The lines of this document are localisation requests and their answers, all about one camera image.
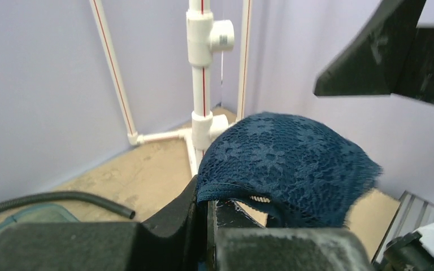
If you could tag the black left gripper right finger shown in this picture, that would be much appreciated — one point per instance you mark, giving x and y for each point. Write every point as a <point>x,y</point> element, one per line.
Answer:
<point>235,241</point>

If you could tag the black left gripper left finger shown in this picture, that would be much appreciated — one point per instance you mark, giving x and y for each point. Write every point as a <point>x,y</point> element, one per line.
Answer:
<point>162,242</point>

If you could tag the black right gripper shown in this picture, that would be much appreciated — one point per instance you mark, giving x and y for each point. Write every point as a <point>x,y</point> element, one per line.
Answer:
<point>389,52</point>

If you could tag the navy blue lace bra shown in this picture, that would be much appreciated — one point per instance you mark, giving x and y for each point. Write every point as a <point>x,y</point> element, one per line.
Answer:
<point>299,171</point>

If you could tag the teal transparent plastic tub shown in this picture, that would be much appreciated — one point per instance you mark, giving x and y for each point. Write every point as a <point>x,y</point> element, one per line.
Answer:
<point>49,212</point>

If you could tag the white PVC pipe frame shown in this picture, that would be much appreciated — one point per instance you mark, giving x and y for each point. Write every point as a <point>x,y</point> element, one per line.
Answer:
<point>205,37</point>

